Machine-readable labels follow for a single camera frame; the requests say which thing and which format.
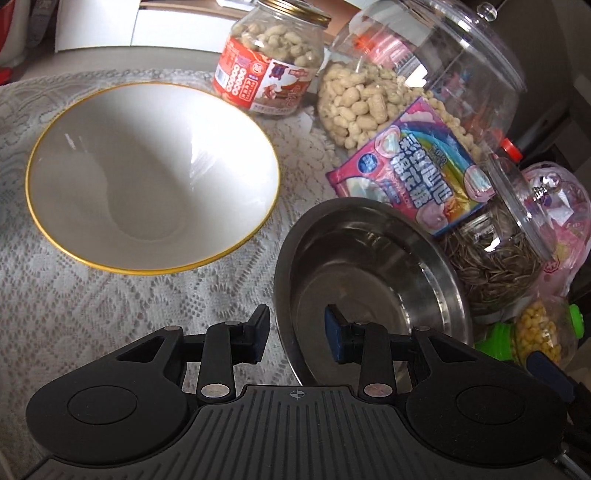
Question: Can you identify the stainless steel bowl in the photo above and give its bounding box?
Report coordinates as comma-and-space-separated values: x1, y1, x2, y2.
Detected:
274, 198, 473, 386

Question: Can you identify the large clear peanut jar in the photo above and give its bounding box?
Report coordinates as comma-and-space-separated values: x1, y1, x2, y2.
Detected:
317, 1, 526, 163

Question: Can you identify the glass sunflower seed jar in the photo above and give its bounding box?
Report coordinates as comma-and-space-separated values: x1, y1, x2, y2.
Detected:
437, 157, 556, 317

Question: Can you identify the yellow candy ball container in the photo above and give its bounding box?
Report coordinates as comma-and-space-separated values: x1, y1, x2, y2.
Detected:
475, 297, 585, 368

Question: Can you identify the pink candy bag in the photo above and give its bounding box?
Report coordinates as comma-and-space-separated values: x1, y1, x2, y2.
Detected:
327, 99, 495, 235

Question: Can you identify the peanut jar with red label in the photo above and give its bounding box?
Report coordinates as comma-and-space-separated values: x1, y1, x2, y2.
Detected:
213, 0, 331, 117

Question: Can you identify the pink plastic snack bag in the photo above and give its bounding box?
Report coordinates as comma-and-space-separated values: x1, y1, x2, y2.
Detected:
523, 162, 590, 297

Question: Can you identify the white gold-rimmed ceramic bowl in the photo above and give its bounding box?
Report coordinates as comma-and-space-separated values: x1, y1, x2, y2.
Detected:
25, 82, 280, 275

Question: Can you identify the white TV cabinet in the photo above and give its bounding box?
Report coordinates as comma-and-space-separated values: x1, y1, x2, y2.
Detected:
55, 0, 246, 53

